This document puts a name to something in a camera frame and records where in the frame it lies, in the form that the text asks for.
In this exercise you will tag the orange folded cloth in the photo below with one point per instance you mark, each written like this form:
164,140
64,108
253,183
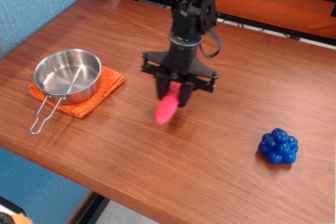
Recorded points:
109,81

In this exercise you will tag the black and orange corner object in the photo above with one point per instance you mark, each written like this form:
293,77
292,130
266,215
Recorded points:
11,213

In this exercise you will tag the steel pan with wire handle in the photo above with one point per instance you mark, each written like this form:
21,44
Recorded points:
66,77

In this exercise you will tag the blue toy grape cluster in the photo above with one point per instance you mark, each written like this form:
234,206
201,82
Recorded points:
279,147

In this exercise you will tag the pink handled metal fork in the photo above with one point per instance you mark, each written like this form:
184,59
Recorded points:
168,105

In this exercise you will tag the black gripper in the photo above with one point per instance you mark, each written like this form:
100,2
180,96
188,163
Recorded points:
181,64

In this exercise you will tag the black table leg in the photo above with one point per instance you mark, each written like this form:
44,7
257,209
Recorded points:
89,209

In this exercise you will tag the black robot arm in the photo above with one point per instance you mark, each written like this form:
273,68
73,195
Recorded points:
192,19

